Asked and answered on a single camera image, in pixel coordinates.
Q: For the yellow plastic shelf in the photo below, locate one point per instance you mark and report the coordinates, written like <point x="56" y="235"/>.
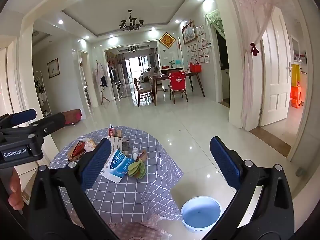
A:
<point x="296" y="75"/>

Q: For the framed wall painting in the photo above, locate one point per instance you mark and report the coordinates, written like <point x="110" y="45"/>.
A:
<point x="188" y="33"/>

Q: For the white massage chair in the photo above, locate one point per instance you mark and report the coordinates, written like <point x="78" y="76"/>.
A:
<point x="147" y="73"/>

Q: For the orange plastic stool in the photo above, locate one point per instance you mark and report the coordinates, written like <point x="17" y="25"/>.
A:
<point x="296" y="96"/>

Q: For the framed ink picture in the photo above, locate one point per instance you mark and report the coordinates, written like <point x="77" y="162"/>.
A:
<point x="53" y="68"/>

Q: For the red snack wrapper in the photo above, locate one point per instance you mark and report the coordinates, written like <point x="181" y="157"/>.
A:
<point x="78" y="151"/>

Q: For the wooden dining chair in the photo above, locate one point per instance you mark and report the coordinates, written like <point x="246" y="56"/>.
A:
<point x="143" y="90"/>

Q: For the white panel door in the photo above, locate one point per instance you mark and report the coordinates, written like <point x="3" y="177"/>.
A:
<point x="275" y="80"/>

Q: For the group of wall certificates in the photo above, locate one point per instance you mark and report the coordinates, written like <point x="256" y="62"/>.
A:
<point x="200" y="52"/>

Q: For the person's left hand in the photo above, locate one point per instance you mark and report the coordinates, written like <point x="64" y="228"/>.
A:
<point x="15" y="192"/>

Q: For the white blue trash bin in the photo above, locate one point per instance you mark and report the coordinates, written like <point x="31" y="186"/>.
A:
<point x="200" y="213"/>

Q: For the red gold diamond wall decoration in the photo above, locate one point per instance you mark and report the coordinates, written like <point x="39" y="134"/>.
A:
<point x="167" y="40"/>

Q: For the white wrapper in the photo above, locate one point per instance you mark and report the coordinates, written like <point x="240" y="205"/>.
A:
<point x="88" y="145"/>

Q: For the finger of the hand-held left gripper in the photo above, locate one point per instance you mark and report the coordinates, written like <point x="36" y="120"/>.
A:
<point x="23" y="117"/>
<point x="50" y="123"/>

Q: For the grey checked blanket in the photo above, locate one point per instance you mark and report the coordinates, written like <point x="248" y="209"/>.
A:
<point x="130" y="195"/>

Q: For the small grey floor stopper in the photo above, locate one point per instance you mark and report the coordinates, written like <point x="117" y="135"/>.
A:
<point x="300" y="172"/>

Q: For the black chandelier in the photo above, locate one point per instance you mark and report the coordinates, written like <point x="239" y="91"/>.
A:
<point x="130" y="23"/>

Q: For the blue white medicine box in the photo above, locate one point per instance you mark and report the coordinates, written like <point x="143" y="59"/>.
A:
<point x="120" y="167"/>

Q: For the small brown cardboard box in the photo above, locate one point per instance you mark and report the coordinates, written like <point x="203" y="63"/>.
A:
<point x="118" y="133"/>

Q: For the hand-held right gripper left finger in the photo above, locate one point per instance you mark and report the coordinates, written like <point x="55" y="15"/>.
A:
<point x="97" y="163"/>

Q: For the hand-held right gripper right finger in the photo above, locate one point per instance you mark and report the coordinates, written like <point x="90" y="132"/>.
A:
<point x="225" y="162"/>

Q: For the small dark chandelier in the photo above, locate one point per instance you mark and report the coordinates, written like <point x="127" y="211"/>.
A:
<point x="133" y="48"/>

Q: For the brown dried stem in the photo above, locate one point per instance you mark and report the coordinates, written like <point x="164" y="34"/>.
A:
<point x="143" y="155"/>

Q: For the red gift bag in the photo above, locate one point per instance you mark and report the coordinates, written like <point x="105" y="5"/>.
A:
<point x="195" y="67"/>

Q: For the white printed paper box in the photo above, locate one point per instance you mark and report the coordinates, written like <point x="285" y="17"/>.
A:
<point x="116" y="142"/>

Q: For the small red box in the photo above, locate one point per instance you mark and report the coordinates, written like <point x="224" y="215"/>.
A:
<point x="111" y="131"/>

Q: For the white metal rack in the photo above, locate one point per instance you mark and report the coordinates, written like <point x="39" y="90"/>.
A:
<point x="48" y="90"/>

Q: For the dark wooden dining table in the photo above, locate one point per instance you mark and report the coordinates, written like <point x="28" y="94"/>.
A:
<point x="162" y="76"/>

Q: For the small white bottle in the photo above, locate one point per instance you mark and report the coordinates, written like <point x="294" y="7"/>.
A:
<point x="135" y="153"/>

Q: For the dark blister pack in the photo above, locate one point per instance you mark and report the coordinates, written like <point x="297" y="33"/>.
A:
<point x="125" y="148"/>

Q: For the wooden coat rack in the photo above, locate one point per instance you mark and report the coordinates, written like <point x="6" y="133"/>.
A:
<point x="103" y="97"/>

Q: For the pink sheer curtain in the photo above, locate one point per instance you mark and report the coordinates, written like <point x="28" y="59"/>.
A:
<point x="250" y="80"/>

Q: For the green curtain valance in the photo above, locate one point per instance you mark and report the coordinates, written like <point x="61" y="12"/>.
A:
<point x="215" y="20"/>

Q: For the red bow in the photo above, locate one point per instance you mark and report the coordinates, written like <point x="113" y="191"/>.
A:
<point x="255" y="49"/>

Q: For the chair with red cover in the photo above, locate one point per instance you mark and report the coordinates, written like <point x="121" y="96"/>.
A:
<point x="178" y="81"/>

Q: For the green paper leaf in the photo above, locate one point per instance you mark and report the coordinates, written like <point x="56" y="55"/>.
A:
<point x="137" y="170"/>

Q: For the white hanging coat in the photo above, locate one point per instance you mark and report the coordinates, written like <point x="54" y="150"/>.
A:
<point x="98" y="71"/>

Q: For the pink patterned blanket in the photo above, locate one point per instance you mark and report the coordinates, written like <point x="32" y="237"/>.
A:
<point x="140" y="232"/>

